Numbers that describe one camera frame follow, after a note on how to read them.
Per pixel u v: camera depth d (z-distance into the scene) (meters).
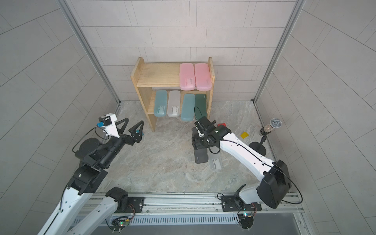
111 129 0.51
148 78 0.72
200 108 0.85
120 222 0.65
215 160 0.85
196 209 0.71
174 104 0.87
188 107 0.86
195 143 0.69
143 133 0.58
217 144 0.53
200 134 0.68
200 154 0.76
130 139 0.53
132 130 0.52
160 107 0.85
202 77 0.70
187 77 0.69
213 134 0.53
